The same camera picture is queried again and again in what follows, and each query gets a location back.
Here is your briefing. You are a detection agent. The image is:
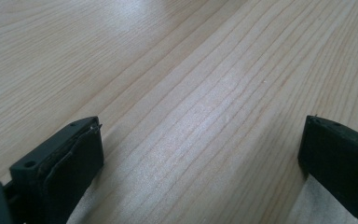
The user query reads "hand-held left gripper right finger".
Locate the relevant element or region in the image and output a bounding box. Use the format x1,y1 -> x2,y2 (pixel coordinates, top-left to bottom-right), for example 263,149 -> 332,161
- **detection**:
297,115 -> 358,224

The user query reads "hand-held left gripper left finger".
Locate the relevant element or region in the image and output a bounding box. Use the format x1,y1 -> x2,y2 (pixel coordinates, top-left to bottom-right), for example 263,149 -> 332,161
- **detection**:
3,116 -> 104,224

